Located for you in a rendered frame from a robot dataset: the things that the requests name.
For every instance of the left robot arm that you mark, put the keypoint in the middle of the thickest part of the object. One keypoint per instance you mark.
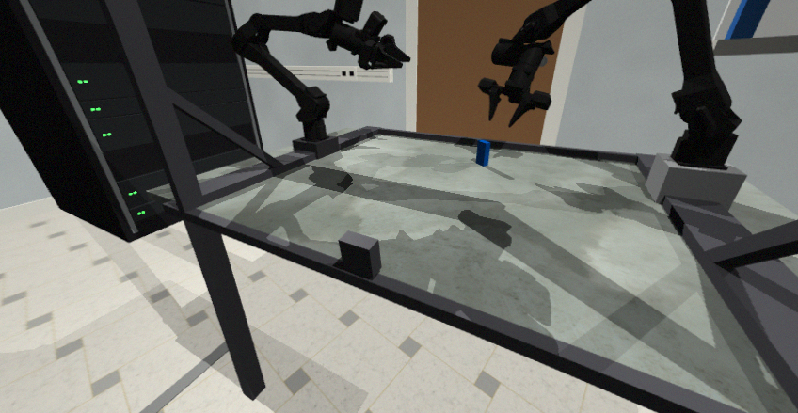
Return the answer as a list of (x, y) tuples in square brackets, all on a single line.
[(313, 24)]

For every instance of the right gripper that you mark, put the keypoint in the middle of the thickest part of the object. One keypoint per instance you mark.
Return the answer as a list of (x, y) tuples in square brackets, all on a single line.
[(519, 80)]

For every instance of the blue rectangular plank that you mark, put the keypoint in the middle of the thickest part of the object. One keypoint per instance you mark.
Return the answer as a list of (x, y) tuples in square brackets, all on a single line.
[(482, 155)]

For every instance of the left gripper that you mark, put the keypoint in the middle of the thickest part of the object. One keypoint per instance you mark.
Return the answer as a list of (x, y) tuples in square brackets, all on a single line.
[(382, 56)]

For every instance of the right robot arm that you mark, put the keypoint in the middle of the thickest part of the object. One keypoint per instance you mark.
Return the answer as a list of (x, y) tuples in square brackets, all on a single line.
[(703, 101)]

